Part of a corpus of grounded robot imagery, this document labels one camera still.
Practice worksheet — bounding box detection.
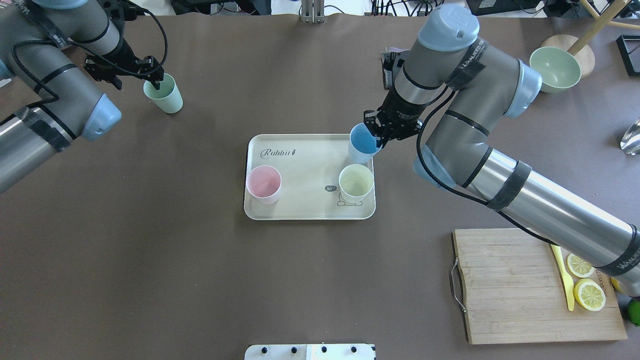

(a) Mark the green bowl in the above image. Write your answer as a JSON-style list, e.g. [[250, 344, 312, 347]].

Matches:
[[529, 47, 582, 94]]

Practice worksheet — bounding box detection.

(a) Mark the bamboo cutting board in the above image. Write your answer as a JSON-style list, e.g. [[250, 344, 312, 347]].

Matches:
[[452, 228, 627, 345]]

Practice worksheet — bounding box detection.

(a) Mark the black cable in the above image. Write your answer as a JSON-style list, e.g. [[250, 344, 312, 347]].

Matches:
[[415, 88, 566, 247], [0, 2, 169, 126]]

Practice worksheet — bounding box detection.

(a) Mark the blue cup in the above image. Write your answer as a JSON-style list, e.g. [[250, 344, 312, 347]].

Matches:
[[347, 123, 382, 164]]

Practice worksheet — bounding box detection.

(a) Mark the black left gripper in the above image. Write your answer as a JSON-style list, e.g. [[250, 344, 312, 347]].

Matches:
[[84, 39, 165, 91]]

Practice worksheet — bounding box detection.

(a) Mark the black box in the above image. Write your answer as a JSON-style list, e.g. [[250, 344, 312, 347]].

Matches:
[[615, 35, 640, 77]]

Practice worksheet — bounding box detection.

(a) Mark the wooden stand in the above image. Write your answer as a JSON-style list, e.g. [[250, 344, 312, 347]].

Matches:
[[541, 0, 639, 79]]

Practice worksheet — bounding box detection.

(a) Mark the green cup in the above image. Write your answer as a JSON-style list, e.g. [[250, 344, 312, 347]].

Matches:
[[142, 73, 184, 114]]

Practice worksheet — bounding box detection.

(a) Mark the pink cup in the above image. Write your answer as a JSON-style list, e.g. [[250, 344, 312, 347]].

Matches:
[[246, 165, 282, 205]]

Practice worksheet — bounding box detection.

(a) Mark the cream serving tray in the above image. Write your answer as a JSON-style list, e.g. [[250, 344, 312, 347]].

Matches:
[[243, 133, 377, 221]]

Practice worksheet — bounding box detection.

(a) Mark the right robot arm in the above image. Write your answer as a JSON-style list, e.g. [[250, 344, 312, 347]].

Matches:
[[363, 3, 640, 299]]

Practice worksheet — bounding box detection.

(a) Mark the yellow cup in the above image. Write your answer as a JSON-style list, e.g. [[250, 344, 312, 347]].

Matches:
[[338, 164, 375, 203]]

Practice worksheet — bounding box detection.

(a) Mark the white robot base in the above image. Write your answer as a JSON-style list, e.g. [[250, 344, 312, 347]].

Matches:
[[244, 342, 377, 360]]

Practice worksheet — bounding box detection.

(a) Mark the metal scoop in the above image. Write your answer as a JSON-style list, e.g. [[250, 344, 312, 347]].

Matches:
[[619, 118, 640, 155]]

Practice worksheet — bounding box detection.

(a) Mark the lemon slice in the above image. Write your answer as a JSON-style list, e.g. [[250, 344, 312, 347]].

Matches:
[[573, 278, 607, 312], [566, 253, 595, 279]]

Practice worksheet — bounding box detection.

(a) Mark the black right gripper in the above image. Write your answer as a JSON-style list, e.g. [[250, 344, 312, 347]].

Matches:
[[363, 88, 424, 148]]

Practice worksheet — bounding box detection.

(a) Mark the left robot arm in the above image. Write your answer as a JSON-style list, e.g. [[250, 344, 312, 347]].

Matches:
[[0, 0, 164, 192]]

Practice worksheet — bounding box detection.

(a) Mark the whole lemon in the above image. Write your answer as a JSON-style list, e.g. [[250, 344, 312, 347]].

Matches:
[[609, 276, 627, 296]]

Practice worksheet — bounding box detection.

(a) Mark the yellow plastic knife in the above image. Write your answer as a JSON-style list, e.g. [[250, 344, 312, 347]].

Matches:
[[550, 244, 576, 312]]

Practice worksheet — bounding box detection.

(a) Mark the lime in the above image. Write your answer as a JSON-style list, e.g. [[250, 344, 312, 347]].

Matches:
[[626, 298, 640, 327]]

